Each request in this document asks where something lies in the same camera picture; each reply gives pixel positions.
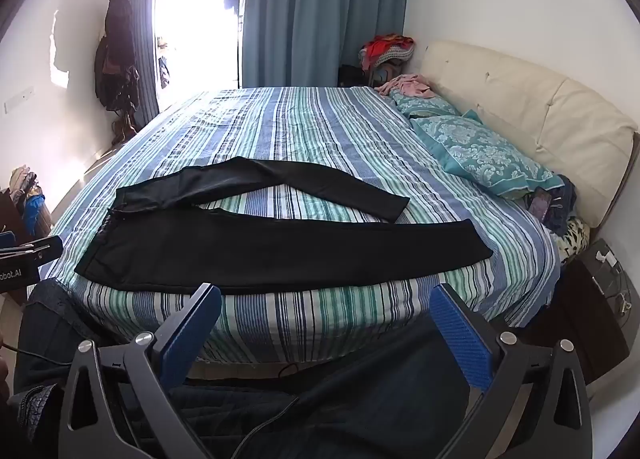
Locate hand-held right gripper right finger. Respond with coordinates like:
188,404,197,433
429,283,593,459

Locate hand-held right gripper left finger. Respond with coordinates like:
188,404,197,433
59,282,223,459

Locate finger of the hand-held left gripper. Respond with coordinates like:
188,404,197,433
0,231,64,262

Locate black pants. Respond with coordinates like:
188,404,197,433
74,156,495,296

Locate blue bag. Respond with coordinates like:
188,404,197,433
24,194,48,235

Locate brown wooden cabinet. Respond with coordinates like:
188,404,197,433
0,187,53,305

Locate pile of pale clothes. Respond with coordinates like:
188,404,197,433
9,165,40,204

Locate dark nightstand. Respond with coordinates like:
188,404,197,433
545,238,631,385

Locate person's dark clothing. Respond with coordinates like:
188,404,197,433
7,278,501,459

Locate floral cloth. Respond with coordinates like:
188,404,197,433
552,216,591,265

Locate smartphone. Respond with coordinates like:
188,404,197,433
529,187,553,220

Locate dark blue jeans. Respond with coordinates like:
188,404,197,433
542,174,578,235

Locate large teal patterned pillow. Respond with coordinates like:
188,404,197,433
410,110,565,200

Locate coat rack with dark coats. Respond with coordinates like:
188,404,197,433
94,0,142,146

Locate small teal patterned pillow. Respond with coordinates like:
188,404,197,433
387,88,461,120

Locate striped bed sheet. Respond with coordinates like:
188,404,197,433
37,85,561,365

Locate cream padded headboard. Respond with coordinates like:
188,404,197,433
419,40,640,228

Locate narrow blue curtain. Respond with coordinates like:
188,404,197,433
121,0,161,124

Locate pink clothes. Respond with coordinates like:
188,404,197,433
375,74,437,100

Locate wooden chair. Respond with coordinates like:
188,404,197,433
370,59,402,88

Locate glass balcony door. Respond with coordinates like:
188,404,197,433
152,0,253,112

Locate dark low cabinet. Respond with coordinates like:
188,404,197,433
337,65,372,88

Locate pile of red clothes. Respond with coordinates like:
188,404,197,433
358,33,416,70

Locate wide blue curtain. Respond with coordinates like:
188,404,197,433
241,0,410,88

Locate black cable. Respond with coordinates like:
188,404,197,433
0,343,76,368
239,391,308,459

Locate white wall socket strip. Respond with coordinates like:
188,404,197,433
4,85,35,114

